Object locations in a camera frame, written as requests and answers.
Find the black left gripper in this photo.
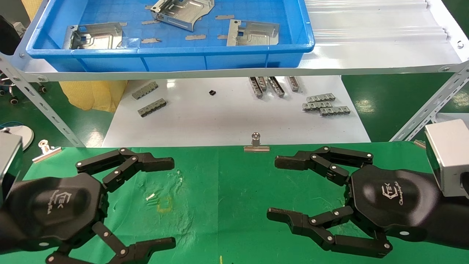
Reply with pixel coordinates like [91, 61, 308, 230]
[11, 148, 177, 264]

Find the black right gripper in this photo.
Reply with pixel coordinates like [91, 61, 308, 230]
[267, 146, 440, 259]

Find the stamped sheet metal bracket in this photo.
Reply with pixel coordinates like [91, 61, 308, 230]
[150, 0, 215, 32]
[226, 19, 280, 47]
[63, 22, 125, 50]

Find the silver binder clip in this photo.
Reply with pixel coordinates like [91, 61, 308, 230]
[32, 139, 62, 163]
[244, 132, 270, 153]

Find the green table cloth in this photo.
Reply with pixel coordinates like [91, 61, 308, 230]
[0, 142, 469, 264]

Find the white standing fan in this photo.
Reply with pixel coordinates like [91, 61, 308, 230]
[0, 125, 34, 151]

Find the white metal shelf rack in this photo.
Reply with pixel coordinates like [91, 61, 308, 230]
[0, 0, 469, 147]

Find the blue plastic bin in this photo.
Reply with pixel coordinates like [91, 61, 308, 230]
[26, 0, 315, 73]

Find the translucent corrugated plastic sheet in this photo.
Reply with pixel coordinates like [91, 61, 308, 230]
[305, 0, 451, 45]

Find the black office chair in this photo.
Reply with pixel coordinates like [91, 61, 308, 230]
[0, 15, 48, 106]

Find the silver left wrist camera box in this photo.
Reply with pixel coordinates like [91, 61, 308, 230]
[0, 132, 23, 200]

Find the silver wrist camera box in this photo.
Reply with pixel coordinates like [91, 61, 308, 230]
[424, 118, 469, 198]
[0, 132, 23, 200]

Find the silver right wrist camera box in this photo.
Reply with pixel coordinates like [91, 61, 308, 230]
[424, 118, 469, 198]

